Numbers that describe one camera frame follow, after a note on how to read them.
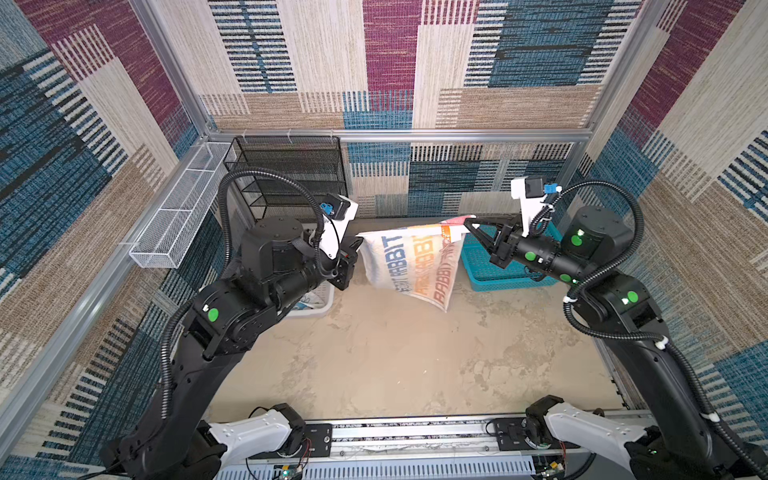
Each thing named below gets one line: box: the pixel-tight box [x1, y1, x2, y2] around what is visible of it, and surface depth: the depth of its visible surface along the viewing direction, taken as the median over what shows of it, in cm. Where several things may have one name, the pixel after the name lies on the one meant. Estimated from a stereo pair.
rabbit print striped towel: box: [358, 215, 476, 313], surface depth 62 cm
